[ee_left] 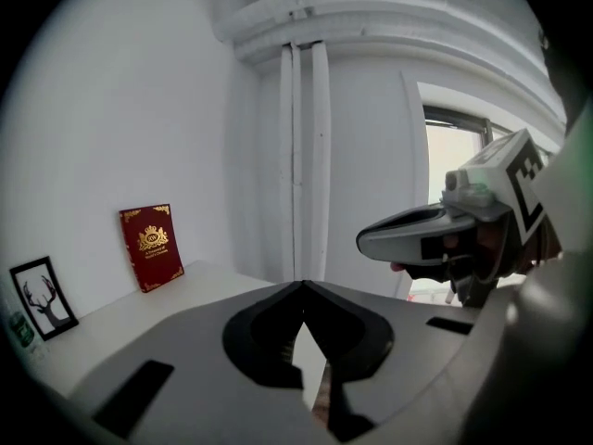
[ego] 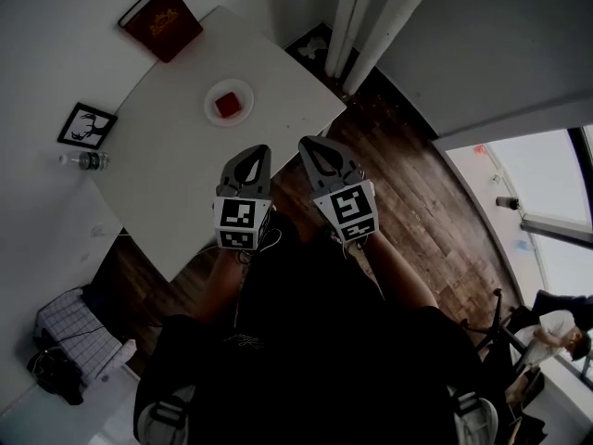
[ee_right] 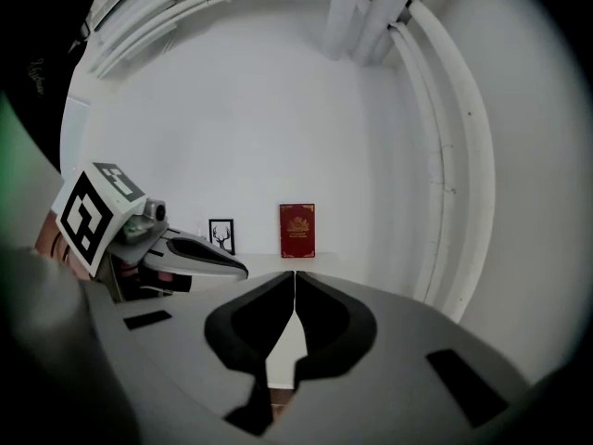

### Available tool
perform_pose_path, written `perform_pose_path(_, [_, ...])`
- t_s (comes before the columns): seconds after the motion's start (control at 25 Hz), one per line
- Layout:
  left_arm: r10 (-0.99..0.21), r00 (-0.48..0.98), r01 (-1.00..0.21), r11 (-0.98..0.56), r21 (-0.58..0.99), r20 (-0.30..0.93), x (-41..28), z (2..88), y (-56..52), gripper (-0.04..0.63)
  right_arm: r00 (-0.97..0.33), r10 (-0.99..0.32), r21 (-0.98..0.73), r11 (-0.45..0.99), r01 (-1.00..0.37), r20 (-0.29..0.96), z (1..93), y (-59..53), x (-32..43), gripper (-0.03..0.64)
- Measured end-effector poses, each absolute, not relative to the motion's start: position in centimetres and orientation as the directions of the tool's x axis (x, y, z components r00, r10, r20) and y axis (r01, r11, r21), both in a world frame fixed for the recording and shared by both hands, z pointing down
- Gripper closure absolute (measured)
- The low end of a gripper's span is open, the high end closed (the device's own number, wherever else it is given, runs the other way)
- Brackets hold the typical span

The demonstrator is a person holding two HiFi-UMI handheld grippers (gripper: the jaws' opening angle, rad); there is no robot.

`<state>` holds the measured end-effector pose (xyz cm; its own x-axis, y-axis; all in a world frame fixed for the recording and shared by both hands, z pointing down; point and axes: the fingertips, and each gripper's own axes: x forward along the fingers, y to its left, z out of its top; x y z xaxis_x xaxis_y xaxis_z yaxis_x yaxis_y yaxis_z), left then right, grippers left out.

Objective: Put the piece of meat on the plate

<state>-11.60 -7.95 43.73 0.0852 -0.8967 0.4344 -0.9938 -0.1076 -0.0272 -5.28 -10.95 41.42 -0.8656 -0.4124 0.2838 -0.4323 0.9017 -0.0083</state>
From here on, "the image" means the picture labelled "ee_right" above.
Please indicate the red book with gold print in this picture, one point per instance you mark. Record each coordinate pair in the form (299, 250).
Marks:
(297, 230)

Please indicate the person's left forearm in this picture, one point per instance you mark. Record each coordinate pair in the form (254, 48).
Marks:
(50, 244)

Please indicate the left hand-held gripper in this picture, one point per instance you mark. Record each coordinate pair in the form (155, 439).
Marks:
(88, 216)

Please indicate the white vertical duct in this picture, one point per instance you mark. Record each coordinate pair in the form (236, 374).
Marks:
(380, 16)
(343, 12)

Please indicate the white curved wall conduit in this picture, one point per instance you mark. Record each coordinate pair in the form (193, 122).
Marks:
(463, 156)

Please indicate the black framed deer picture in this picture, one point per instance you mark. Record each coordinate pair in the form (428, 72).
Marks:
(222, 236)

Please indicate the person's black shirt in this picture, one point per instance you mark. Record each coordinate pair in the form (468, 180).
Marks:
(32, 40)

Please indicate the white ceiling pipes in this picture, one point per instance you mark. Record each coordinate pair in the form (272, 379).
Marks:
(153, 21)

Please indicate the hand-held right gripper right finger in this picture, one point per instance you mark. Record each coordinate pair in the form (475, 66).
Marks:
(394, 387)

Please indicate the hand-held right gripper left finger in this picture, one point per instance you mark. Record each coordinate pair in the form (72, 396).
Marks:
(176, 364)

